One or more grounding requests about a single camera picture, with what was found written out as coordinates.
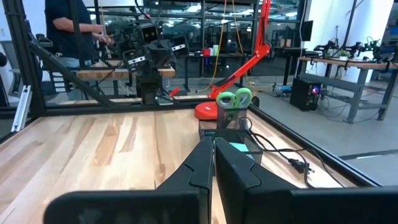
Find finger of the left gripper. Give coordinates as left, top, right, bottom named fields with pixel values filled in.
left=170, top=35, right=190, bottom=56
left=122, top=49, right=147, bottom=73

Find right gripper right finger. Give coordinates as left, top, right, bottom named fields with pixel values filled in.
left=215, top=137, right=398, bottom=224

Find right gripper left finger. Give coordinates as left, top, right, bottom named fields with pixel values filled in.
left=43, top=136, right=215, bottom=224

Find green eraser block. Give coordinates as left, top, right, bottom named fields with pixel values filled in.
left=229, top=142, right=254, bottom=159

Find green handled scissors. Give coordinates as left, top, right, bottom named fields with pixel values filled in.
left=215, top=87, right=253, bottom=124

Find black mesh desk organizer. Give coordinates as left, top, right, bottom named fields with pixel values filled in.
left=198, top=107, right=264, bottom=166

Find wooden background robot table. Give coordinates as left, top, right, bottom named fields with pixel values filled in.
left=76, top=60, right=177, bottom=81

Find black background desk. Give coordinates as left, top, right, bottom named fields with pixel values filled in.
left=183, top=52, right=249, bottom=91

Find red desk lamp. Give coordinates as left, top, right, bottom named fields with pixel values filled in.
left=194, top=0, right=272, bottom=121

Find person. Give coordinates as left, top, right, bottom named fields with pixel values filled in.
left=44, top=0, right=115, bottom=68

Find black background computer tower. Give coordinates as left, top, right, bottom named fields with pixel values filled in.
left=289, top=77, right=323, bottom=112

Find silver aluminium extrusion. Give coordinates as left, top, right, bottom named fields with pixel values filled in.
left=11, top=85, right=34, bottom=133

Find wooden background workbench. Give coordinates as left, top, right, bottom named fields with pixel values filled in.
left=298, top=55, right=398, bottom=124

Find background robot arms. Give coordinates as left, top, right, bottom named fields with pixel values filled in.
left=313, top=37, right=397, bottom=62

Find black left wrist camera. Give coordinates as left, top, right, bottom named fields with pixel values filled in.
left=136, top=22, right=160, bottom=44

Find yellow hanging cable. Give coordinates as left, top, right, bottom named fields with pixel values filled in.
left=198, top=0, right=251, bottom=93

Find black lamp power cord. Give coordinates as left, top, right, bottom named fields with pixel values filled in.
left=238, top=116, right=346, bottom=190

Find black rig upright post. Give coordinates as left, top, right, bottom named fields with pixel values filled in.
left=2, top=0, right=116, bottom=118

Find black wall monitor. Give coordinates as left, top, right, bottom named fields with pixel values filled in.
left=300, top=20, right=314, bottom=42

